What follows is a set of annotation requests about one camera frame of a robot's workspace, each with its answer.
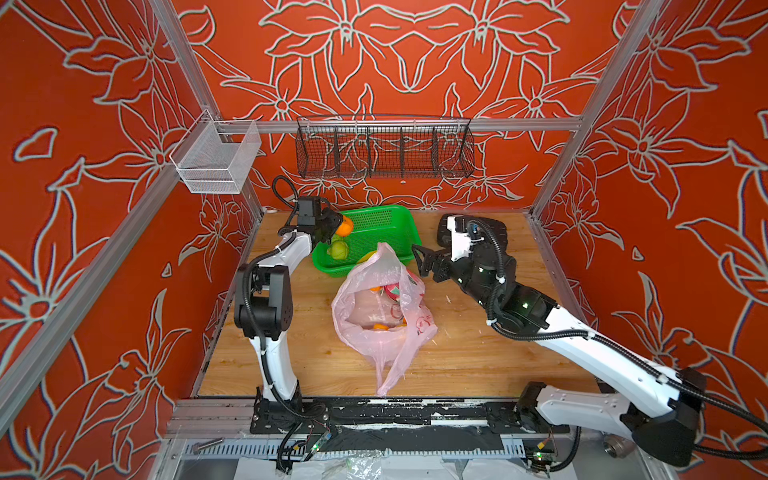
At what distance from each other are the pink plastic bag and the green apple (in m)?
0.19

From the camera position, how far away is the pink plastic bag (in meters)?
0.75

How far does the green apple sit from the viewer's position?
102 centimetres
